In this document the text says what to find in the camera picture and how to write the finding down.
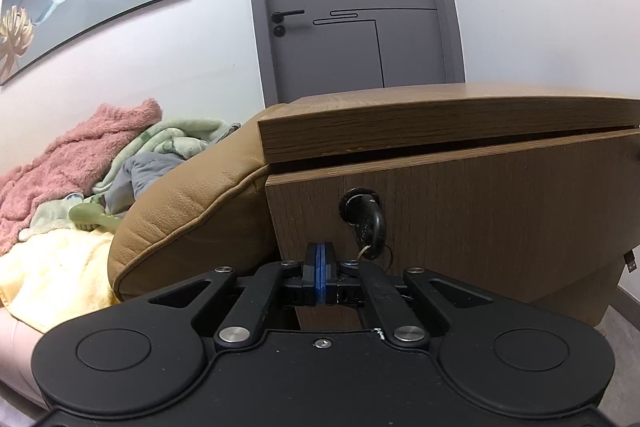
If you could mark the pink mattress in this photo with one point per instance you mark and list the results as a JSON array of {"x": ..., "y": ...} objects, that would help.
[{"x": 15, "y": 357}]

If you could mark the brown leather cushion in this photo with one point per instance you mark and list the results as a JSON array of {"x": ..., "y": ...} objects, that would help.
[{"x": 195, "y": 207}]

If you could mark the light green blanket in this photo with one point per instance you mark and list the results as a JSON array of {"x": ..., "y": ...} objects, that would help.
[{"x": 165, "y": 139}]

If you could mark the yellow blanket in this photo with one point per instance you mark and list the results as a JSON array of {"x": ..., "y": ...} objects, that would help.
[{"x": 55, "y": 277}]

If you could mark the grey cloth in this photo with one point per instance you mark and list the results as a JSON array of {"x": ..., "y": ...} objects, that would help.
[{"x": 145, "y": 177}]

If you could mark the grey door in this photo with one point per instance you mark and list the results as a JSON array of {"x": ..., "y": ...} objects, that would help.
[{"x": 350, "y": 2}]

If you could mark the black key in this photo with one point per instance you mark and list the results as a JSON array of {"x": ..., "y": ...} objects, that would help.
[{"x": 369, "y": 222}]

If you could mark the black door lock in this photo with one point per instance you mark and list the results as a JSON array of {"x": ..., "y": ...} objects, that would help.
[{"x": 279, "y": 30}]

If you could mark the wooden drawer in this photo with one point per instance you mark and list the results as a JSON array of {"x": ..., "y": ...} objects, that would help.
[{"x": 500, "y": 217}]

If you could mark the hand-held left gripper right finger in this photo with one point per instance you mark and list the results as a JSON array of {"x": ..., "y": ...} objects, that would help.
[{"x": 329, "y": 279}]

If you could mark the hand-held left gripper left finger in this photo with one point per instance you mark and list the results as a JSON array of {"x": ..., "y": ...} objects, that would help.
[{"x": 315, "y": 279}]

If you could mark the wooden nightstand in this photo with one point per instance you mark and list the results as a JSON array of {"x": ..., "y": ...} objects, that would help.
[{"x": 425, "y": 117}]

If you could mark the black plug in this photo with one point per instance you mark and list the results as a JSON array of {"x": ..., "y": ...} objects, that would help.
[{"x": 631, "y": 260}]

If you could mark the pink fluffy blanket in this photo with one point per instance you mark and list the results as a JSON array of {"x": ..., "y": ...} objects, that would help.
[{"x": 65, "y": 157}]

